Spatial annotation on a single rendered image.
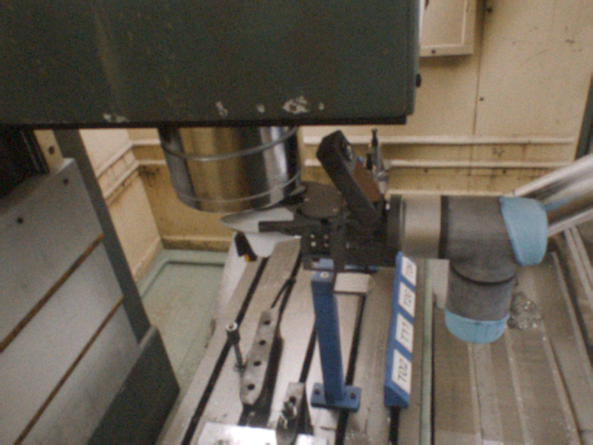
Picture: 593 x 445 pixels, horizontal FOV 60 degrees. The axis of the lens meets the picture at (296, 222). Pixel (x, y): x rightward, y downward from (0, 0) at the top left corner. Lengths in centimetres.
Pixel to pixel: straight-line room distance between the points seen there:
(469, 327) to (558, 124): 110
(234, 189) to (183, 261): 155
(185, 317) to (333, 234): 132
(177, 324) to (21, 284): 96
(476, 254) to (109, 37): 42
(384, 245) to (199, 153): 24
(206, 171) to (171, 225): 157
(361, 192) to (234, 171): 14
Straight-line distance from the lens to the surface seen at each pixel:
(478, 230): 58
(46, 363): 104
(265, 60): 42
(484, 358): 145
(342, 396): 110
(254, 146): 52
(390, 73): 40
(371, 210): 58
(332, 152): 55
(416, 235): 58
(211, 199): 55
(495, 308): 65
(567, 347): 161
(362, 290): 87
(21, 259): 96
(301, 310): 131
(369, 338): 123
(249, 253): 65
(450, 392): 132
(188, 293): 196
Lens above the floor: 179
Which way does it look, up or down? 33 degrees down
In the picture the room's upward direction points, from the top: 8 degrees counter-clockwise
